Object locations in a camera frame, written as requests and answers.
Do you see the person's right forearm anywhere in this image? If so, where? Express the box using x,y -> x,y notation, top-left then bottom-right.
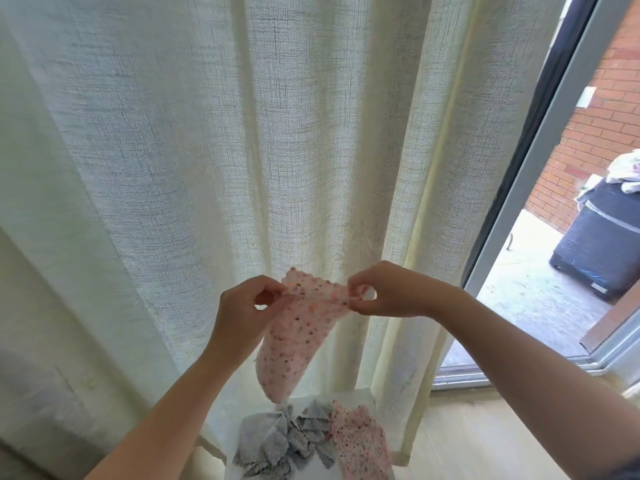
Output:
440,285 -> 640,480

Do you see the pile of grey cloths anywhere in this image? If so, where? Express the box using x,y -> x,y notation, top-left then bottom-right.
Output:
295,397 -> 339,469
233,403 -> 303,480

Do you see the dark blue tarpaulin cover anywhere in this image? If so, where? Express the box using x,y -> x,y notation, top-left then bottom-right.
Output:
550,183 -> 640,302

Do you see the white patterned cloth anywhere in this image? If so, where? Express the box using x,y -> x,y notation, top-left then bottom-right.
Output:
575,149 -> 640,204

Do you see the person's left forearm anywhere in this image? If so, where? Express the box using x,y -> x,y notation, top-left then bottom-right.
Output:
85,349 -> 243,480

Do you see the person's left hand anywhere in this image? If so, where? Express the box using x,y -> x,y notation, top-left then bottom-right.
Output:
205,275 -> 292,373

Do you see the white table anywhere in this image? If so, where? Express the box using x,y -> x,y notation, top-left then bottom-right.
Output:
225,387 -> 397,480

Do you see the brown wooden board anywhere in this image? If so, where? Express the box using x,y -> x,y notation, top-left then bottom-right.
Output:
580,279 -> 640,355

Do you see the person's right hand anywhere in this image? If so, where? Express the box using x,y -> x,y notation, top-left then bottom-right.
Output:
347,261 -> 464,322

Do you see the pink floral cloth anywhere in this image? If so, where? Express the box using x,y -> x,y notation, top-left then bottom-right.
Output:
328,401 -> 397,480
255,267 -> 364,406

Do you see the white sliding door frame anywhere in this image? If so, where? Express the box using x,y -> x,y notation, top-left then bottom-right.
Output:
432,0 -> 640,391

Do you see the white linen curtain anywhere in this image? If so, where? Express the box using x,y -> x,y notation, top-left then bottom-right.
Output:
0,0 -> 571,480

